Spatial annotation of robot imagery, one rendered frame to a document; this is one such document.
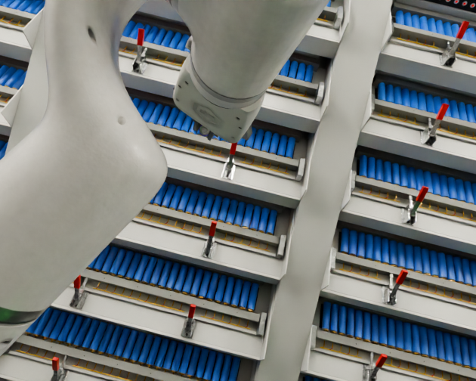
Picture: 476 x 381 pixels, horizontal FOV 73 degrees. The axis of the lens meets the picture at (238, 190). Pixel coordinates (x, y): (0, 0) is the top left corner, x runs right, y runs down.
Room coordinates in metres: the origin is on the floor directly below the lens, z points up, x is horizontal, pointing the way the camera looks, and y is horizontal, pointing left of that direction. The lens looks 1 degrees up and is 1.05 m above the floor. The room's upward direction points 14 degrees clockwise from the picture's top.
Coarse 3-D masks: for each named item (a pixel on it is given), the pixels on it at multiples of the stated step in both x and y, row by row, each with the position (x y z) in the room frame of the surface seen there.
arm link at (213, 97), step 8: (192, 40) 0.30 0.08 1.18; (192, 64) 0.30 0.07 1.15; (192, 72) 0.31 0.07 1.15; (192, 80) 0.32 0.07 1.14; (200, 80) 0.30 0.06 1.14; (200, 88) 0.31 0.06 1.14; (208, 88) 0.30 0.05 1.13; (208, 96) 0.31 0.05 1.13; (216, 96) 0.30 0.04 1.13; (224, 96) 0.30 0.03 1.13; (256, 96) 0.31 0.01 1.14; (216, 104) 0.32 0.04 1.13; (224, 104) 0.31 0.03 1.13; (232, 104) 0.31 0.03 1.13; (240, 104) 0.31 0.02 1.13; (248, 104) 0.32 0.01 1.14
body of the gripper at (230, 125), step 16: (176, 96) 0.39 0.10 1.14; (192, 96) 0.37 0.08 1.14; (192, 112) 0.40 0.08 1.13; (208, 112) 0.38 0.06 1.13; (224, 112) 0.36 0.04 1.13; (240, 112) 0.34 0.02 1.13; (256, 112) 0.35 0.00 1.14; (208, 128) 0.42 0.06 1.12; (224, 128) 0.39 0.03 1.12; (240, 128) 0.37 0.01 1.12
